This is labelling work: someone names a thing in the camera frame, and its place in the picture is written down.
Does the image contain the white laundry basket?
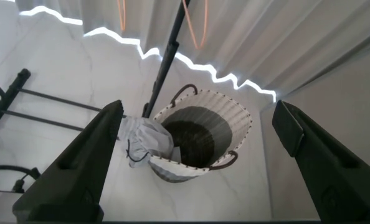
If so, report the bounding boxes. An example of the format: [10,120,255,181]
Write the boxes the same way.
[143,83,254,184]

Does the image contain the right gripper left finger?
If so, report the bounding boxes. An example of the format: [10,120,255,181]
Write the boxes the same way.
[12,99,125,222]

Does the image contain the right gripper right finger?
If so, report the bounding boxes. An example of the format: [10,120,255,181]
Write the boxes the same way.
[272,99,370,222]

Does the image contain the black clothes rack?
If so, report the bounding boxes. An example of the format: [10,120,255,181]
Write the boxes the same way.
[0,0,192,141]

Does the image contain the pale grey shorts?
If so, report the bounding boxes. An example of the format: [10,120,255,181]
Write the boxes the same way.
[118,115,183,169]

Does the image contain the black cable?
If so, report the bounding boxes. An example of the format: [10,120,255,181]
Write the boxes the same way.
[0,164,42,194]

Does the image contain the white curtain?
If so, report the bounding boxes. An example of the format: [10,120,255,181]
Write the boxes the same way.
[15,0,370,103]

